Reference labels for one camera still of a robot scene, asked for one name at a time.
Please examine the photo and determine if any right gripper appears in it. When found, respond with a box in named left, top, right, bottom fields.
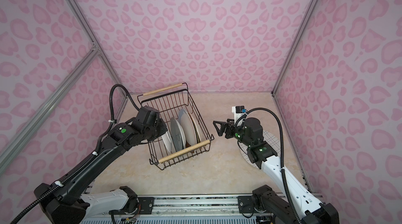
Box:
left=213, top=119, right=253, bottom=148

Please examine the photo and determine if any white plate orange sunburst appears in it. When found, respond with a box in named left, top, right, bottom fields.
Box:
left=162, top=131, right=173, bottom=154

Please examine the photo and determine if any grey-blue plate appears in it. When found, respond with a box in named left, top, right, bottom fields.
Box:
left=170, top=118, right=186, bottom=152

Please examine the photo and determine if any pastel abstract pattern plate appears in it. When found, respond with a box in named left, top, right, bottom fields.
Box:
left=179, top=109, right=197, bottom=145

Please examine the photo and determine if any white grid pattern plate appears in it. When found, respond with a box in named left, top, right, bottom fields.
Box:
left=239, top=131, right=281, bottom=168

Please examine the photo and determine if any white star cartoon plate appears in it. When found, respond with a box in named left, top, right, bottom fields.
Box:
left=193, top=116, right=204, bottom=143

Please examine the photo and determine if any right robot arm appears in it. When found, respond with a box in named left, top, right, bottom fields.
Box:
left=213, top=118, right=340, bottom=224

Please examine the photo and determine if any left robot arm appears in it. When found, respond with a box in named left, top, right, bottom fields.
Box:
left=34, top=106, right=167, bottom=224

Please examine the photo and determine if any black wire dish rack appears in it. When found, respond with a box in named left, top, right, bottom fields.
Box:
left=137, top=83, right=214, bottom=170

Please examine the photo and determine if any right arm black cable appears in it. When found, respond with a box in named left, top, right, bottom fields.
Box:
left=234, top=107, right=304, bottom=224

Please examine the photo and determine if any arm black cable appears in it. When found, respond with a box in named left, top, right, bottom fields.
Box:
left=234, top=107, right=304, bottom=224
left=9, top=84, right=140, bottom=224

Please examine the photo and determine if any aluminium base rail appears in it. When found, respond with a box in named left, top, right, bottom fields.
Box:
left=58, top=192, right=334, bottom=224

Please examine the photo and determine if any aluminium frame strut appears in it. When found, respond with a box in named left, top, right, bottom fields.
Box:
left=1, top=46, right=98, bottom=174

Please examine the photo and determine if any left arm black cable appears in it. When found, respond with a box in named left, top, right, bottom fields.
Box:
left=9, top=84, right=140, bottom=224

